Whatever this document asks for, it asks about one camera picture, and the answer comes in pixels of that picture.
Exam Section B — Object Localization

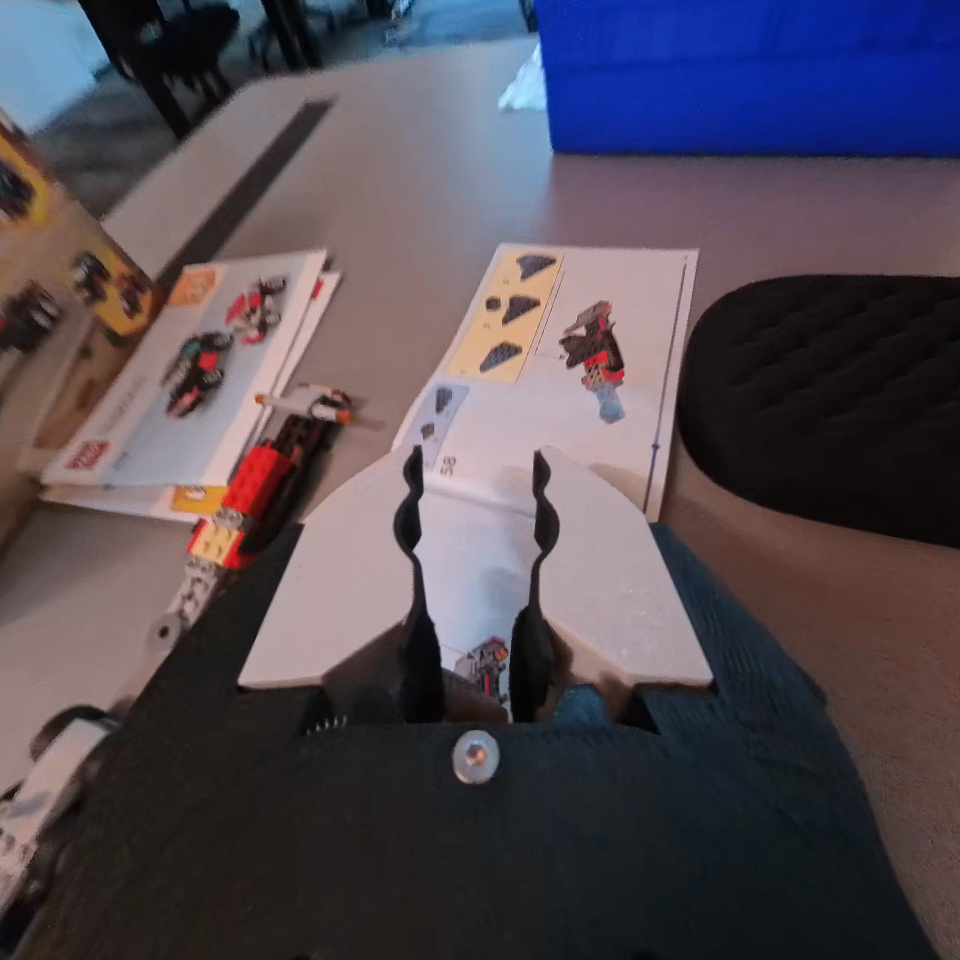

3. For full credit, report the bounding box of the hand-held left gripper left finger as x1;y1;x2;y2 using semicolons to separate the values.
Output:
238;444;445;725

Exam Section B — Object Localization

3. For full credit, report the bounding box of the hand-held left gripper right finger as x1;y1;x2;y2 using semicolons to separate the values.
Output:
510;446;715;725

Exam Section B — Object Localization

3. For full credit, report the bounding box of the red black lego model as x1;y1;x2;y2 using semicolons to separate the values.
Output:
146;381;385;655

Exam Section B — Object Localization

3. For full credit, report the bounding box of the yellow lego box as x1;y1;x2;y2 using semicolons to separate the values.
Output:
0;112;159;545

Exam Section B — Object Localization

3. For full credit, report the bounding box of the open instruction booklet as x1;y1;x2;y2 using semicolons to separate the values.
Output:
390;241;700;725

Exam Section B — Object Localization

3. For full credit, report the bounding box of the instruction booklet with cover picture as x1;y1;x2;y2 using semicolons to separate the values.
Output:
41;249;331;490

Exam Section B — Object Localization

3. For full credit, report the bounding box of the black quilted cushion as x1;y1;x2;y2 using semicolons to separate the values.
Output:
677;274;960;549

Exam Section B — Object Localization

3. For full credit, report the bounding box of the white crumpled plastic bag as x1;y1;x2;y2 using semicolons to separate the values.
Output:
498;43;553;114

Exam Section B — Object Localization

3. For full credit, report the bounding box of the blue container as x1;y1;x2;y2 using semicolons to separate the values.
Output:
534;0;960;158

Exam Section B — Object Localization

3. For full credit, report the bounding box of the black table leg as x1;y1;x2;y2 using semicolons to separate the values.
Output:
255;0;331;70

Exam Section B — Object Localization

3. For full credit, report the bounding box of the black chair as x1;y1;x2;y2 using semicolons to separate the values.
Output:
75;0;245;141

